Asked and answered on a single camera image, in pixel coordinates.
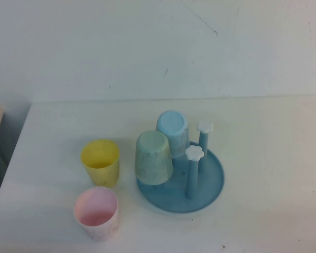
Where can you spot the pink plastic cup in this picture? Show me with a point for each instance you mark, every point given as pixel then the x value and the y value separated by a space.
pixel 94 210

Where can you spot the blue cup stand, flower caps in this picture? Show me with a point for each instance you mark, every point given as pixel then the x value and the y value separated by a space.
pixel 202 192

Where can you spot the yellow plastic cup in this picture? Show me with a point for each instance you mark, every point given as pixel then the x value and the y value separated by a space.
pixel 102 174

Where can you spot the blue marbled plastic cup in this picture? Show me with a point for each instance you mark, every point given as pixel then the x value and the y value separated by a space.
pixel 172 124

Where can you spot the green marbled plastic cup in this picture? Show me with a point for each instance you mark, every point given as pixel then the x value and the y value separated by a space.
pixel 152 160

